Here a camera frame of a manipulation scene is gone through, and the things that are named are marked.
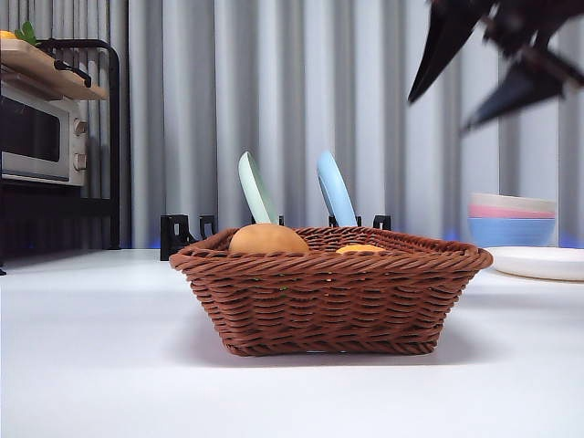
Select orange corn cob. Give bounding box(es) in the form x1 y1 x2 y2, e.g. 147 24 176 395
335 244 389 256

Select brown potato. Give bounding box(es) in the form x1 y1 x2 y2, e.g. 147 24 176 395
227 223 311 256

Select brown wicker basket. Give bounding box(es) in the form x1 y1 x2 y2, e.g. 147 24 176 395
168 226 495 358

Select cream bowl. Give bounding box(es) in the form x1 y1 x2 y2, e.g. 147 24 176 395
469 191 558 214

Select pink bowl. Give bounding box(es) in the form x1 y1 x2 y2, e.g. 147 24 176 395
467 203 558 219

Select blue bowl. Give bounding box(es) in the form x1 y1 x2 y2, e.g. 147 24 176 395
467 216 557 249

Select white plate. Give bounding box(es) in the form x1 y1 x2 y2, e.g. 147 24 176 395
485 245 584 282

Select grey pleated curtain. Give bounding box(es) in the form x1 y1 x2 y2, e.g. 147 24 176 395
0 0 584 251

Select light blue plate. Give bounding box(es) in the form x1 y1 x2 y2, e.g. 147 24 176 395
317 151 359 228

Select pale green plate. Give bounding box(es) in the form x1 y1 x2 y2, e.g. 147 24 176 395
237 151 280 225

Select black dish rack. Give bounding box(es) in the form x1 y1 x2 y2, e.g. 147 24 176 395
159 213 392 262

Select green leaf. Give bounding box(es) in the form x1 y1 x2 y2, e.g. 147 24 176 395
13 20 38 46

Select silver toaster oven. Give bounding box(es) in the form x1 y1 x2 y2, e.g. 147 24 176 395
0 84 89 187

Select black metal shelf frame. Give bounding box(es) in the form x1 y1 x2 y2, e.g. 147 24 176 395
0 38 122 275

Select wooden tray with black handle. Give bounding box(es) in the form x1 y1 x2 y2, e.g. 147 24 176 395
0 38 110 101

